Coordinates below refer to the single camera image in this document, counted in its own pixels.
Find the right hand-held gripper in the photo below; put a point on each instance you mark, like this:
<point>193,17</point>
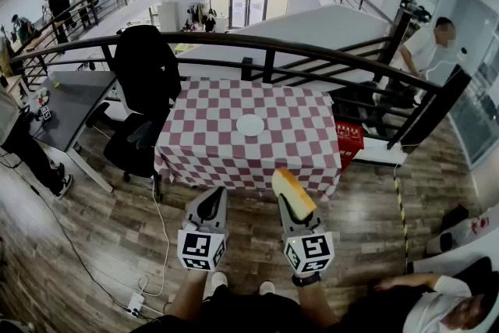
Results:
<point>310,251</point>

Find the black wristband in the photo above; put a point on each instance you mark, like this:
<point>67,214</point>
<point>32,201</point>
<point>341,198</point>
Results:
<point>306,279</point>

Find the black office chair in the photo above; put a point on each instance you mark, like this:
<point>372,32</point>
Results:
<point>130,152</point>

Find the red white checkered tablecloth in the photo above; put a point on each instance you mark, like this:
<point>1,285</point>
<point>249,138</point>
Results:
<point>218,128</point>

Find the white power strip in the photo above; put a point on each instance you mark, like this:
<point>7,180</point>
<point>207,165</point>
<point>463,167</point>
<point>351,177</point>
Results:
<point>135,305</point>

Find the yellow black floor tape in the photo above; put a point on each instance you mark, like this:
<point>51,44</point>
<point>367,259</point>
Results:
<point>401,214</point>

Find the person's white shoe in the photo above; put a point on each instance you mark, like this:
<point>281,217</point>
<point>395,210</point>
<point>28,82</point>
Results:
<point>218,282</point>
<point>267,288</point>

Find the golden bread slice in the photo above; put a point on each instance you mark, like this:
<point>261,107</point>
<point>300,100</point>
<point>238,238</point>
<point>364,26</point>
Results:
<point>290,191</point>

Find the person's left forearm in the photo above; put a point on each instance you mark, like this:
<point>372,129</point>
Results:
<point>188,296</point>

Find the black bag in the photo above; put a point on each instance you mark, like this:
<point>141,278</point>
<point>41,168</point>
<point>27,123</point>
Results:
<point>455,217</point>

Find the red box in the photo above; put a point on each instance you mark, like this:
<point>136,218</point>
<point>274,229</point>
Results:
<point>349,140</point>

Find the person's black shorts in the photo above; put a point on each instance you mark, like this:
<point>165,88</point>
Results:
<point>241,314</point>

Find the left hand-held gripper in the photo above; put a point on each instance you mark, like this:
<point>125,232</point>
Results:
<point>200,249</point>

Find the white round plate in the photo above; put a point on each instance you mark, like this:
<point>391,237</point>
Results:
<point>250,125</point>

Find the white cabinet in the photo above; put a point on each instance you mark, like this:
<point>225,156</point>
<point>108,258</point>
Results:
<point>168,16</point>

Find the person's right forearm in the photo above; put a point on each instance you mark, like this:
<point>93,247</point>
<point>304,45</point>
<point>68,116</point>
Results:
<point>316,304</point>

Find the grey desk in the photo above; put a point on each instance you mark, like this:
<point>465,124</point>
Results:
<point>74,105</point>

